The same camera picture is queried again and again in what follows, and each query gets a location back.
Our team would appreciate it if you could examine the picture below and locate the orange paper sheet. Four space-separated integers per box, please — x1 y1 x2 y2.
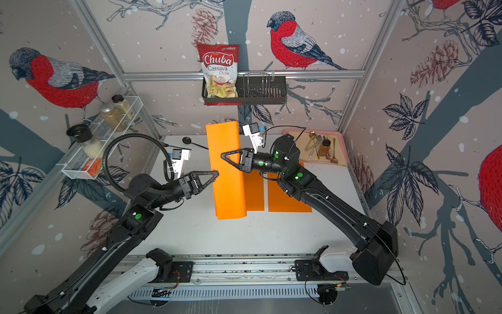
206 121 247 220
264 173 312 213
243 171 265 211

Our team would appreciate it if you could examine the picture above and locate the red cassava chips bag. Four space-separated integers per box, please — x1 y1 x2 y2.
197 43 241 105

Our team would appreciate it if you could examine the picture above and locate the black lid rice jar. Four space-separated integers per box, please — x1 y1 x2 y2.
66 124 105 160

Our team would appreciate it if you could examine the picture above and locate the clear acrylic wall shelf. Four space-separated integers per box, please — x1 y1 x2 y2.
61 96 143 180

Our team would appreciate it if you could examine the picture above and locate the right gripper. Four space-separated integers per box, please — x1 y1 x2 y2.
221 148 289 179

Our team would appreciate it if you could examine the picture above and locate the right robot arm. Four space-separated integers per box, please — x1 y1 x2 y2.
220 134 398 285

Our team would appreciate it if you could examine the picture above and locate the small red packet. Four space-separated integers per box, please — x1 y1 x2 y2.
82 158 102 177

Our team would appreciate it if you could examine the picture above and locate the black spoon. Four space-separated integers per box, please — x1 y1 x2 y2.
182 137 209 150

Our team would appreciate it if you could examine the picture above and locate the pink tray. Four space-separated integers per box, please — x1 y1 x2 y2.
281 128 350 167

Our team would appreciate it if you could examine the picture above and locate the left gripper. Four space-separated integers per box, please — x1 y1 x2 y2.
149 171 217 211

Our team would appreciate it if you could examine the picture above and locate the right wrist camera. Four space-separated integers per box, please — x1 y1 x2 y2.
243 122 265 153

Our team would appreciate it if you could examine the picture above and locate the tan spice jar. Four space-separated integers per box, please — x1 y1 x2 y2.
112 94 135 120

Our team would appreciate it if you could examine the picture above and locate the brown spice jar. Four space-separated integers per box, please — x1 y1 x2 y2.
100 104 126 132

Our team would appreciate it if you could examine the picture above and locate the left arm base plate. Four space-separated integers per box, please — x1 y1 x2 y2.
158 261 195 283

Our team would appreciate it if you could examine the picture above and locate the small amber bottle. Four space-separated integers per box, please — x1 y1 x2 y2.
318 139 332 157

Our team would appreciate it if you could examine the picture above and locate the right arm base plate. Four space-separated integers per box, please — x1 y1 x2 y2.
292 260 349 282

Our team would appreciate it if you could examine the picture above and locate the black wire wall basket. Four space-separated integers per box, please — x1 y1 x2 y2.
201 74 287 105

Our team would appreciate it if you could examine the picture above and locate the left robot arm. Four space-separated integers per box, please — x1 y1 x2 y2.
23 171 219 313

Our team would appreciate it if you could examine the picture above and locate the left black corrugated cable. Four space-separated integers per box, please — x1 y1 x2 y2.
101 133 176 193

